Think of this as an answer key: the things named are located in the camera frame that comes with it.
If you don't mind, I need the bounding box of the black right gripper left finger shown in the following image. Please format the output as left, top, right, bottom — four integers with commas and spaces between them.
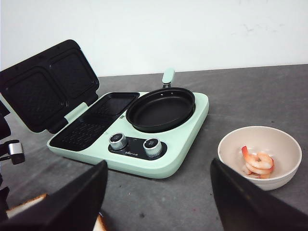
0, 161, 108, 231

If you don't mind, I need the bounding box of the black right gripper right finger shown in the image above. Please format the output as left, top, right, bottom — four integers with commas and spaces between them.
210, 158, 308, 231

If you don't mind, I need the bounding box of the toast bread slice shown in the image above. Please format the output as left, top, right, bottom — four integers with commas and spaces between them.
93, 213, 108, 231
6, 193, 48, 218

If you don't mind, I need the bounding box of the silver right control knob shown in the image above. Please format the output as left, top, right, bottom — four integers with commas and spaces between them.
143, 138, 162, 158

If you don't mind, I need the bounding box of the mint green sandwich maker lid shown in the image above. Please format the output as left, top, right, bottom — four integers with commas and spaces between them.
0, 39, 99, 134

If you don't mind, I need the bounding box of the silver control knob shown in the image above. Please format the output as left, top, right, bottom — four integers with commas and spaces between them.
143, 138, 162, 158
109, 133, 128, 151

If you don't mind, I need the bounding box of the black round frying pan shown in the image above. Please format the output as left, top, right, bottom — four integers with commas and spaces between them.
126, 68, 195, 133

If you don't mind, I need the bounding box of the mint green breakfast maker base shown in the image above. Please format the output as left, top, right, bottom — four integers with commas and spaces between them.
47, 92, 209, 179

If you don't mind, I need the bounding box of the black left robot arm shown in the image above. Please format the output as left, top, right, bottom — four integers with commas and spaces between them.
0, 102, 11, 222

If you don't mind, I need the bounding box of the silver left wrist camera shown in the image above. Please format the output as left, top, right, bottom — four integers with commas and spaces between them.
7, 140, 25, 165

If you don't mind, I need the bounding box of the pink cooked shrimp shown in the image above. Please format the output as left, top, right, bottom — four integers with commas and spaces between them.
241, 146, 274, 179

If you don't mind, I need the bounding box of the beige ribbed bowl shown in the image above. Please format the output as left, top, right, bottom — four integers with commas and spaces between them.
218, 126, 302, 191

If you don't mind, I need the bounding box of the silver left control knob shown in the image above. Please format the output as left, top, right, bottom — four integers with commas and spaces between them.
109, 133, 128, 151

